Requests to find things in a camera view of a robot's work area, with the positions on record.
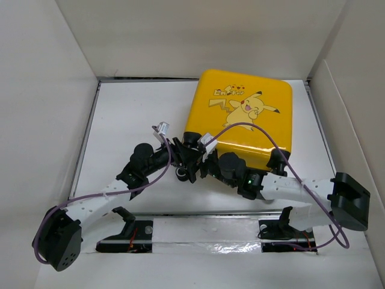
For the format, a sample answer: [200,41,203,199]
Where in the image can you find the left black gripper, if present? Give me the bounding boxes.
[143,138,201,177]

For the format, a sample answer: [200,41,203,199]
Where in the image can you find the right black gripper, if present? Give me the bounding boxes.
[183,148,237,188]

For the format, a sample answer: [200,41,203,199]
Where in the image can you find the yellow Pikachu suitcase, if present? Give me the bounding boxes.
[184,69,293,172]

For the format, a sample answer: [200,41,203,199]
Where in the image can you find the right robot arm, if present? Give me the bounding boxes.
[200,152,371,237]

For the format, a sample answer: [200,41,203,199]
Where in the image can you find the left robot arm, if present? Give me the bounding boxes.
[32,132,205,272]

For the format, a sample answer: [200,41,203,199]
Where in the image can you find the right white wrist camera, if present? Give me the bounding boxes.
[198,132,218,163]

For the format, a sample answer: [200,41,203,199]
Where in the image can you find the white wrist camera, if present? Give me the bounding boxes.
[198,132,218,163]
[152,122,170,142]

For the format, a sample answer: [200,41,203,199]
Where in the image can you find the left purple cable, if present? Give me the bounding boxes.
[32,132,173,266]

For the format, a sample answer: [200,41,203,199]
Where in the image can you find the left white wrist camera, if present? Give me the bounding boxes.
[152,122,170,142]

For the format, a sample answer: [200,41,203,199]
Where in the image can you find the metal base rail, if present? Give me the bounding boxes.
[81,216,316,254]

